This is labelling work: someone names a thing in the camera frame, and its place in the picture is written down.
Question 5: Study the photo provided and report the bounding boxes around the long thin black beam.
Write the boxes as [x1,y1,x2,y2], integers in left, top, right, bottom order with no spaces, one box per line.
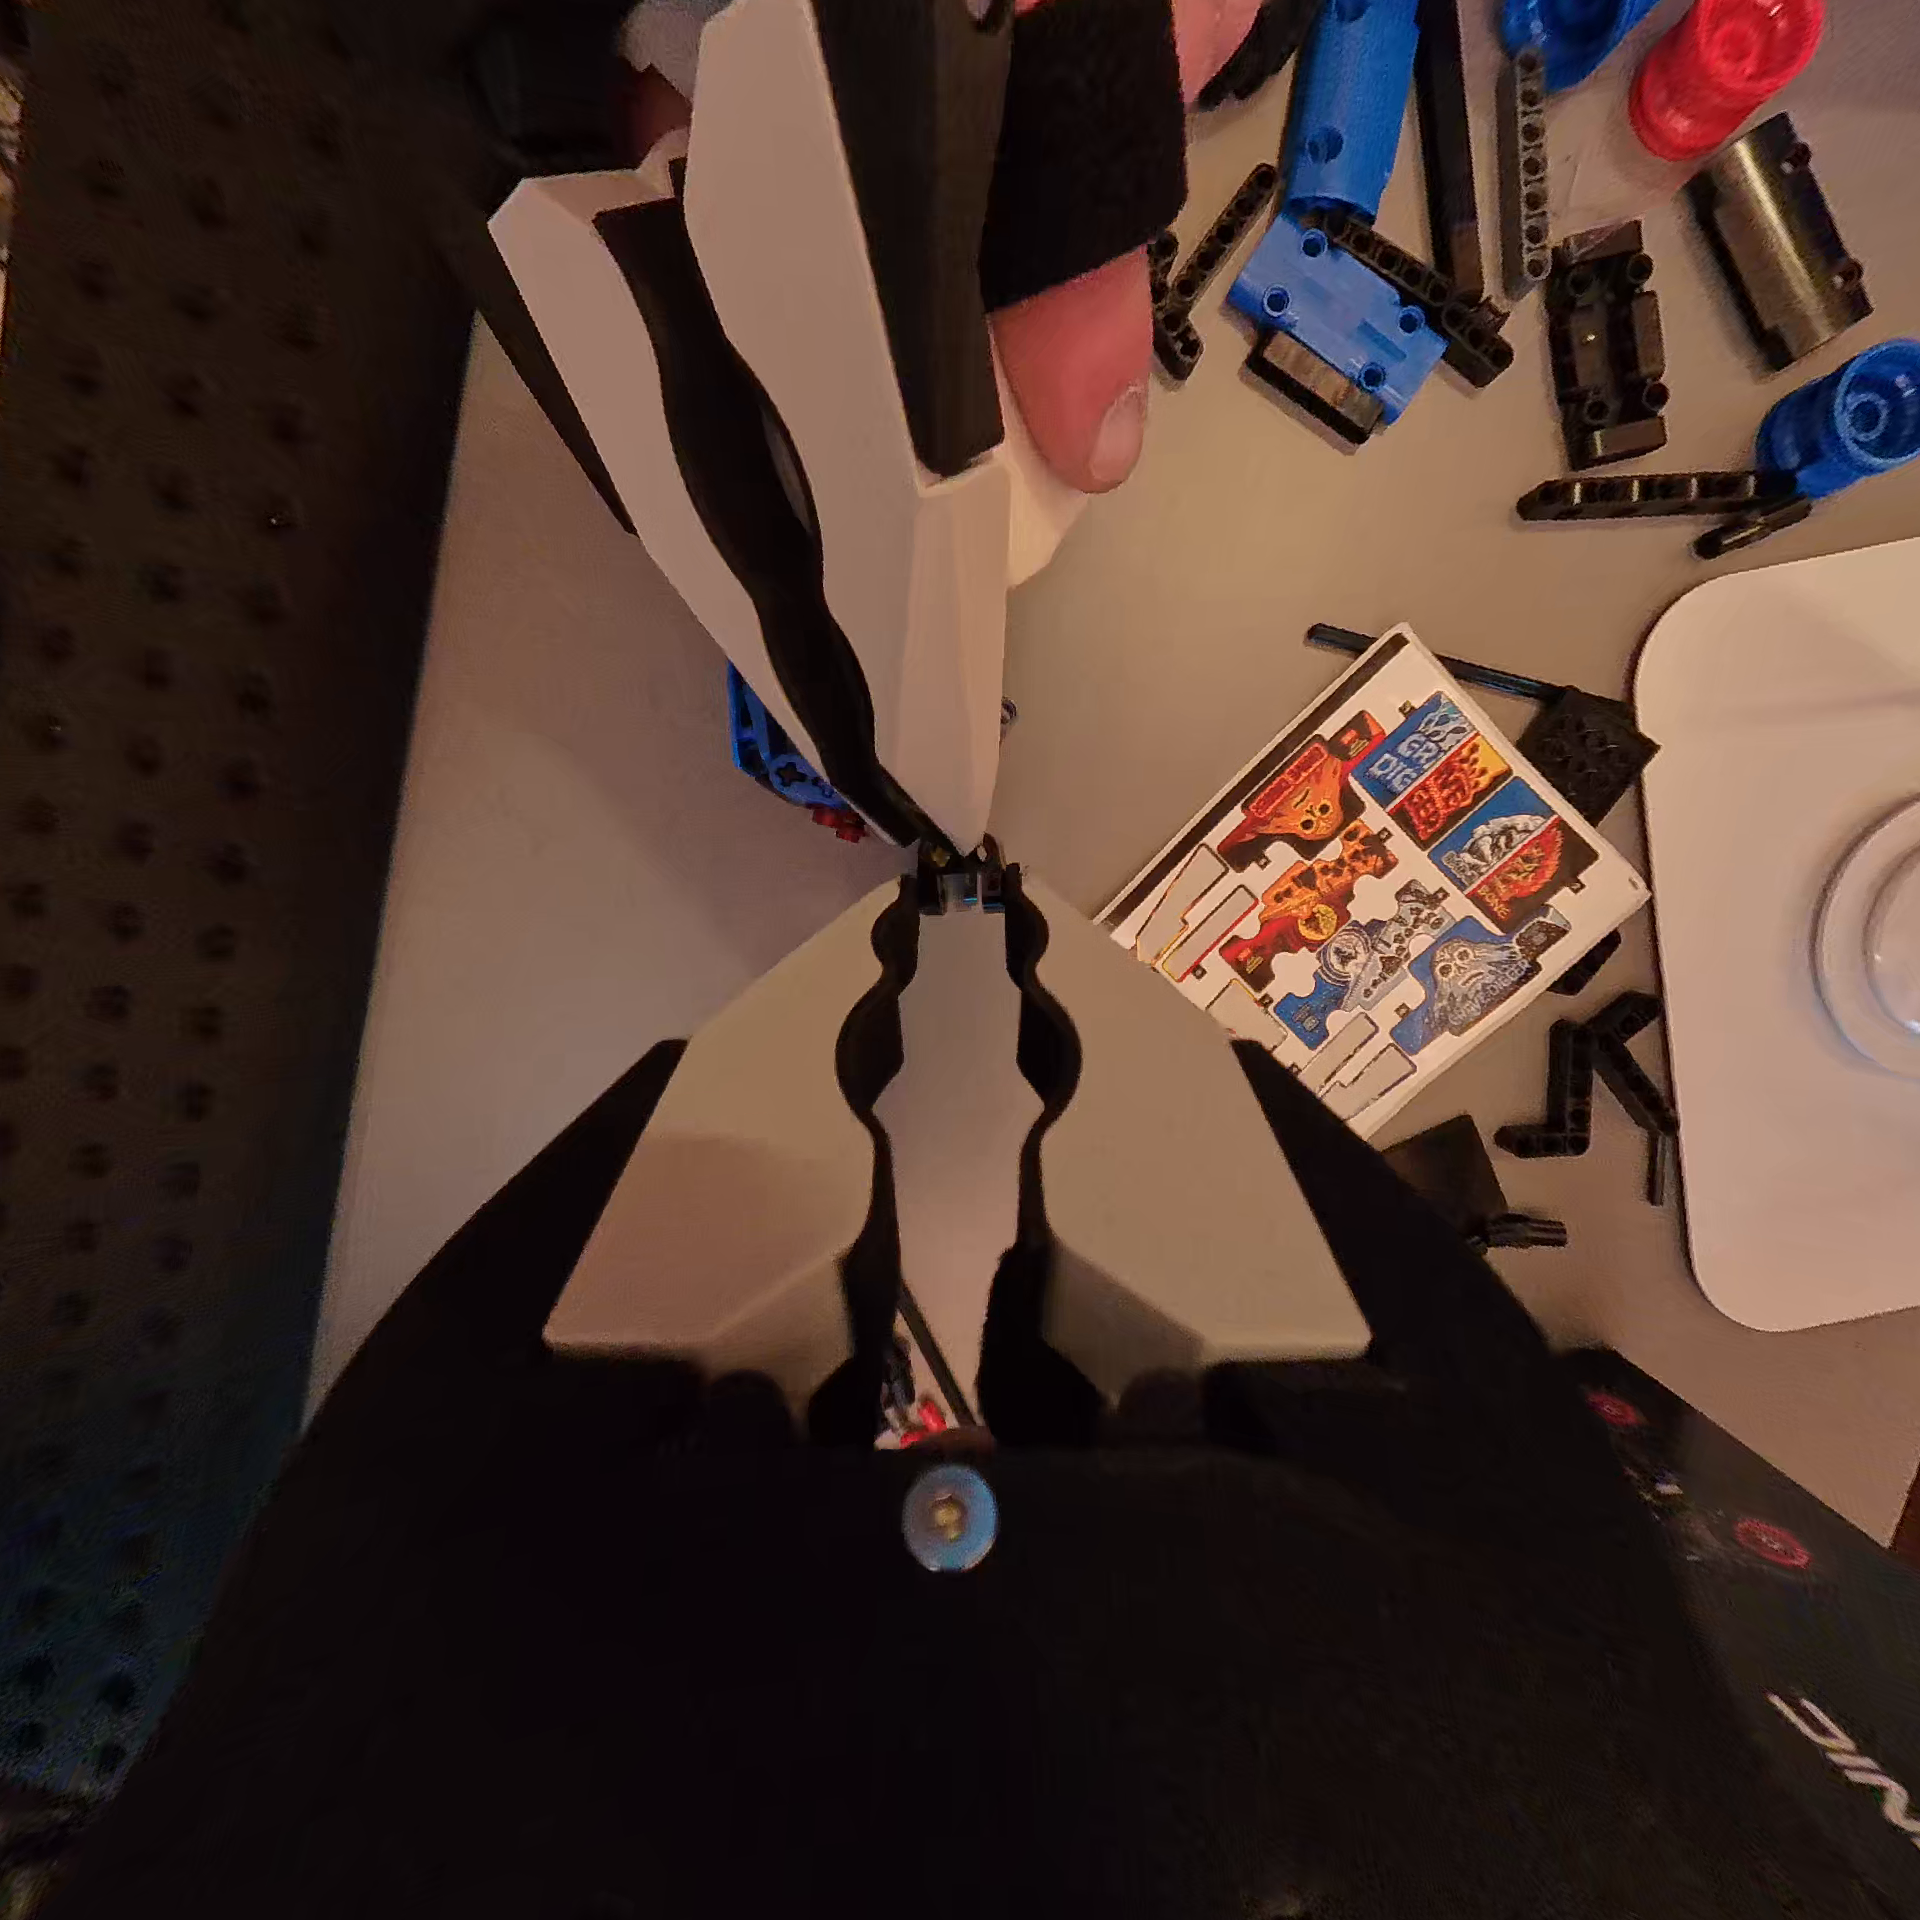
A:
[1412,0,1490,301]

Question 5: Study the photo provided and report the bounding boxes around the black studded plate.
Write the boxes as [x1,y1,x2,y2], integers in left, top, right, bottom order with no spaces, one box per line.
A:
[1514,686,1662,821]

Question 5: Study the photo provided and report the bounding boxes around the black holed frame pieces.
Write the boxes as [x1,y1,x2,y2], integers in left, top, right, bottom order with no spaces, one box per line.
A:
[1493,990,1682,1210]

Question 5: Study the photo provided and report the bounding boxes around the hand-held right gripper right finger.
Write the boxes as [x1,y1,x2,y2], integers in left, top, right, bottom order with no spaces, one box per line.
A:
[978,874,1373,1437]

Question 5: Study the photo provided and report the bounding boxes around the person's left hand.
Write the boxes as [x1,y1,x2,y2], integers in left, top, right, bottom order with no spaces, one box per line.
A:
[989,0,1307,498]

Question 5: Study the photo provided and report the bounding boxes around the blue toy wheel hub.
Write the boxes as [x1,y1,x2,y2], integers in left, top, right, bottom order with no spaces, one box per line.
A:
[1754,339,1920,502]
[1500,0,1659,92]

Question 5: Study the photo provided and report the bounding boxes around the grey holed beam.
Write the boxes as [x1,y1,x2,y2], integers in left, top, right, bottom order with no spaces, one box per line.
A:
[1495,44,1554,297]

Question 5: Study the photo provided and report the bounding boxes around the pile of small red pieces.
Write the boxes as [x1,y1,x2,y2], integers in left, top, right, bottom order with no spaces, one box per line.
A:
[876,1326,978,1449]

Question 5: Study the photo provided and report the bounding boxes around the white book stand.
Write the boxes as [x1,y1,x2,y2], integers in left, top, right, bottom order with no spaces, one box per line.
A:
[1631,536,1920,1334]

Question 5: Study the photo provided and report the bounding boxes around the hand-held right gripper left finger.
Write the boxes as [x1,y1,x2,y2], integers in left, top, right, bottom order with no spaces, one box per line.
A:
[539,876,919,1445]

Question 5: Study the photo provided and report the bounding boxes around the short thin black axle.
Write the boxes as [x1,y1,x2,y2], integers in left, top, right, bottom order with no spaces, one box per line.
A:
[895,1302,979,1428]

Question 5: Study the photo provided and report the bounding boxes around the short black beam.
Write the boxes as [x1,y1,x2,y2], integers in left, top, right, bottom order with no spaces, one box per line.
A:
[1146,162,1279,381]
[1247,332,1389,445]

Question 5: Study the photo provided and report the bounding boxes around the black holed beam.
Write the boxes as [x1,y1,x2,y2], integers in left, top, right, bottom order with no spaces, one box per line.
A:
[1303,209,1518,389]

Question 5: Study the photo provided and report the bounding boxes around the black curved panel piece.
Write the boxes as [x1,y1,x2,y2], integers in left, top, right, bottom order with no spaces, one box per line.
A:
[1682,112,1878,371]

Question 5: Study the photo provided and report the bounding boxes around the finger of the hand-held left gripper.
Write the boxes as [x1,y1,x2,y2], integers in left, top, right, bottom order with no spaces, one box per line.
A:
[485,171,948,849]
[678,0,1013,859]

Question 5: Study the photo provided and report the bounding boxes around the black angled beam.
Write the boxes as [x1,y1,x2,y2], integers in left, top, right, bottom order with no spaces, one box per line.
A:
[1514,467,1818,561]

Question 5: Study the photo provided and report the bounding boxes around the chunky black holed brick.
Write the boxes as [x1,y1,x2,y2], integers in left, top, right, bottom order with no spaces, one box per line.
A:
[1543,222,1670,472]

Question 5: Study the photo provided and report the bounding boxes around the colourful sticker sheet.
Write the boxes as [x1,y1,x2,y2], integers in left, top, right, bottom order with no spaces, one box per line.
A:
[1093,621,1652,1142]

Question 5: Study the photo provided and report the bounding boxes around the black blue toy car chassis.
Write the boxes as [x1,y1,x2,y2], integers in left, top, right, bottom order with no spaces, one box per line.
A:
[723,659,876,849]

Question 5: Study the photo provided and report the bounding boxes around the small black double connector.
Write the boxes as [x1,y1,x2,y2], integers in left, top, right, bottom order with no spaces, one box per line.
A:
[913,835,1010,917]

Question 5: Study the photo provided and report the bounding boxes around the large black frame assembly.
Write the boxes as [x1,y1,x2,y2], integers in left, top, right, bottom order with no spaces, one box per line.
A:
[1386,1111,1569,1254]

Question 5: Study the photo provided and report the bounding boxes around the blue curved panel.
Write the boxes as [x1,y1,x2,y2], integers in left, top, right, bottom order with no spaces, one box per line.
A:
[1281,0,1419,212]
[1225,209,1449,430]

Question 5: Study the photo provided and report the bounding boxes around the black toy set box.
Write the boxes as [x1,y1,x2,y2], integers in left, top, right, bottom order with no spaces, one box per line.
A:
[1565,1346,1920,1920]

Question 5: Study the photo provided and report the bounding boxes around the grey desk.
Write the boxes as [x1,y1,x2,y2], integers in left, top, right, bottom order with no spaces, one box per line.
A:
[300,0,1920,1548]

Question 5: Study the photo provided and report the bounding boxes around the red toy wheel hub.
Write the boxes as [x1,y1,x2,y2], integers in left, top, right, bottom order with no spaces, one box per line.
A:
[1626,0,1830,162]

